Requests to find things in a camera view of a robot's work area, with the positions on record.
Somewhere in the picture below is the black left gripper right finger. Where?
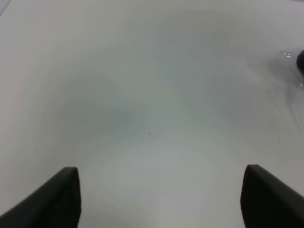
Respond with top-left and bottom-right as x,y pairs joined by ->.
240,165 -> 304,228

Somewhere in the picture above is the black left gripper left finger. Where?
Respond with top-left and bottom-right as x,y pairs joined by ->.
0,167 -> 81,228

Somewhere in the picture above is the purple toy eggplant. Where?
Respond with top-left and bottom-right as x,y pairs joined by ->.
296,50 -> 304,75

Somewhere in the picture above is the clear zip bag blue strip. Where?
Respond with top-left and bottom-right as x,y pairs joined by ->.
280,48 -> 304,89

